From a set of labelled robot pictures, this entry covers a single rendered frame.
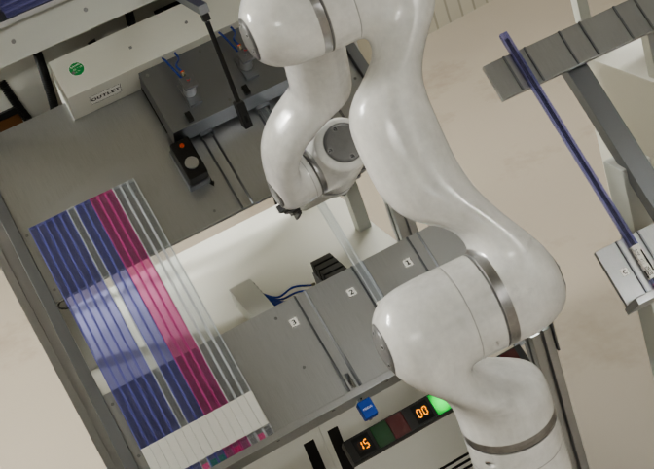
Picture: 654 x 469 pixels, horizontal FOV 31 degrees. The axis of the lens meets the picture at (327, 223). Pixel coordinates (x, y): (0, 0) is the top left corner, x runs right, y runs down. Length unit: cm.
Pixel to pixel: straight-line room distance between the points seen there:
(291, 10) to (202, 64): 77
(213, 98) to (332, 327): 45
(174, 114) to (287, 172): 40
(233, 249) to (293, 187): 99
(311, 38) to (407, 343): 36
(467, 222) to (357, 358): 63
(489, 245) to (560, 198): 237
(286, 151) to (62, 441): 198
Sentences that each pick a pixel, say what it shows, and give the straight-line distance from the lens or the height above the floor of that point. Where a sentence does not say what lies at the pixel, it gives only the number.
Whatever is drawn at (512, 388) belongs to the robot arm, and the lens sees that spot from 143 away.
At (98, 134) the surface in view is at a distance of 211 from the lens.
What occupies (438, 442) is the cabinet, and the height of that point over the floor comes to 29.
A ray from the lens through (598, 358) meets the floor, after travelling 303.
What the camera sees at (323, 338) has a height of 79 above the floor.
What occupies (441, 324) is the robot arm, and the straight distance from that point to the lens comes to 133.
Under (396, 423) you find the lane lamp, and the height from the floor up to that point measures 66.
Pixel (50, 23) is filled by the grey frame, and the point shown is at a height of 135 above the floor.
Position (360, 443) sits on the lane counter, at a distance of 192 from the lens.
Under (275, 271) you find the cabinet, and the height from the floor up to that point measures 62.
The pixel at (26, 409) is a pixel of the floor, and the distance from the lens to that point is 374.
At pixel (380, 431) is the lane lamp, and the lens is 192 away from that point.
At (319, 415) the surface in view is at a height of 73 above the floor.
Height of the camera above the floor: 184
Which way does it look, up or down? 27 degrees down
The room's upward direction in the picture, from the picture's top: 20 degrees counter-clockwise
